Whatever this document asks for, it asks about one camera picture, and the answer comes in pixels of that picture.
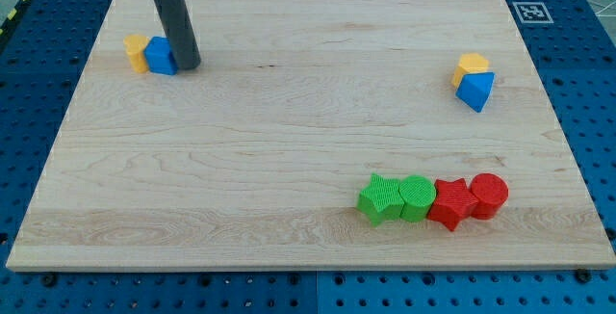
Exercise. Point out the yellow hexagon block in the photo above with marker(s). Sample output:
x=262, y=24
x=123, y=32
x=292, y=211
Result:
x=469, y=63

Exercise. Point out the blue cube block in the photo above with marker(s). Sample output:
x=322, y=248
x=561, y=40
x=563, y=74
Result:
x=159, y=56

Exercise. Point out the green star block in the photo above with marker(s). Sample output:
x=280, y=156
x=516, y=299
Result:
x=381, y=201

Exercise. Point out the blue triangle block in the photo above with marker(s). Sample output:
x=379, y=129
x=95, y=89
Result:
x=475, y=89

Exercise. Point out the red star block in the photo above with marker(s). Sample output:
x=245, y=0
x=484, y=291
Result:
x=453, y=203

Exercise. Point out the green cylinder block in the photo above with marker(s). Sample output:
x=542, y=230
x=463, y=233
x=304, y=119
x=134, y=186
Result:
x=418, y=194

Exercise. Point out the yellow heart block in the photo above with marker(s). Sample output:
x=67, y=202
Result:
x=135, y=45

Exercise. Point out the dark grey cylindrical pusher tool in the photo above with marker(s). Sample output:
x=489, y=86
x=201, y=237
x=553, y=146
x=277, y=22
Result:
x=178, y=28

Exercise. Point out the white fiducial marker tag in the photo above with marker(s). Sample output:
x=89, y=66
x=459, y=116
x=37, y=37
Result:
x=532, y=12

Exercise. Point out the red cylinder block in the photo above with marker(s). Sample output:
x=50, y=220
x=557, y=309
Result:
x=491, y=192

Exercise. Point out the light wooden board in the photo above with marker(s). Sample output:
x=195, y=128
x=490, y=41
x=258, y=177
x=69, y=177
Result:
x=255, y=160

